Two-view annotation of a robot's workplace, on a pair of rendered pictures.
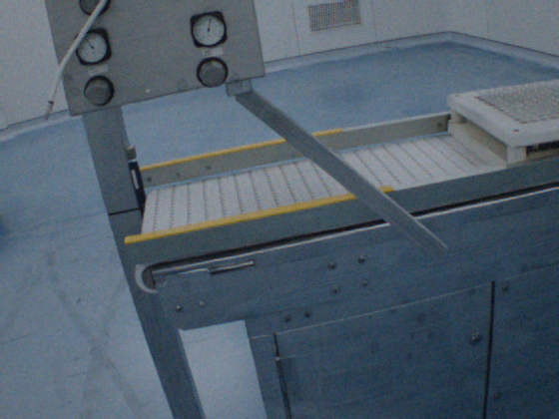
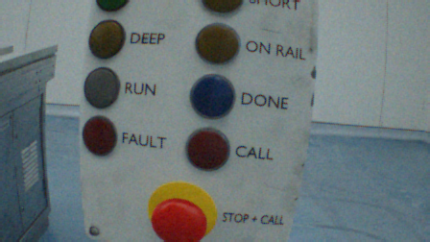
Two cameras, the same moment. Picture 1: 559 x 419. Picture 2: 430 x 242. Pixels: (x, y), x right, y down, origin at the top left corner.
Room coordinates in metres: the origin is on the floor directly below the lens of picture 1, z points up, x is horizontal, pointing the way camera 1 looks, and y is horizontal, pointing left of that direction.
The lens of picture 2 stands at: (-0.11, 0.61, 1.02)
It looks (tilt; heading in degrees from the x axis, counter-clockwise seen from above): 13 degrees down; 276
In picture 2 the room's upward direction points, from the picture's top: 6 degrees clockwise
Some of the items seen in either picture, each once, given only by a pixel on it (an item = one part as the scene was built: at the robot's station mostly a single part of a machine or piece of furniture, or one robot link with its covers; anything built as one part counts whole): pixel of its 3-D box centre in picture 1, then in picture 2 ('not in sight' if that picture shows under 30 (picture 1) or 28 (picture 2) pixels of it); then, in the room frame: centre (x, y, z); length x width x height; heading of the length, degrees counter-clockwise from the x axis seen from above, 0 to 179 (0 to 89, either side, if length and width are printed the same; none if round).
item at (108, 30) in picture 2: not in sight; (106, 38); (0.01, 0.29, 0.99); 0.03 x 0.01 x 0.03; 4
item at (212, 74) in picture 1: (212, 69); not in sight; (0.63, 0.05, 1.05); 0.03 x 0.03 x 0.04; 4
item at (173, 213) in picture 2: not in sight; (180, 216); (-0.06, 0.29, 0.87); 0.04 x 0.04 x 0.04; 4
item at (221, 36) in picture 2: not in sight; (218, 43); (-0.07, 0.28, 0.99); 0.03 x 0.01 x 0.03; 4
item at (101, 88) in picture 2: not in sight; (101, 87); (0.01, 0.29, 0.96); 0.03 x 0.01 x 0.03; 4
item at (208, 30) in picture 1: (208, 29); not in sight; (0.63, 0.04, 1.09); 0.04 x 0.01 x 0.04; 94
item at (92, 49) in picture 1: (92, 47); not in sight; (0.62, 0.16, 1.10); 0.04 x 0.01 x 0.04; 94
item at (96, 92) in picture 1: (96, 87); not in sight; (0.62, 0.17, 1.05); 0.03 x 0.02 x 0.04; 94
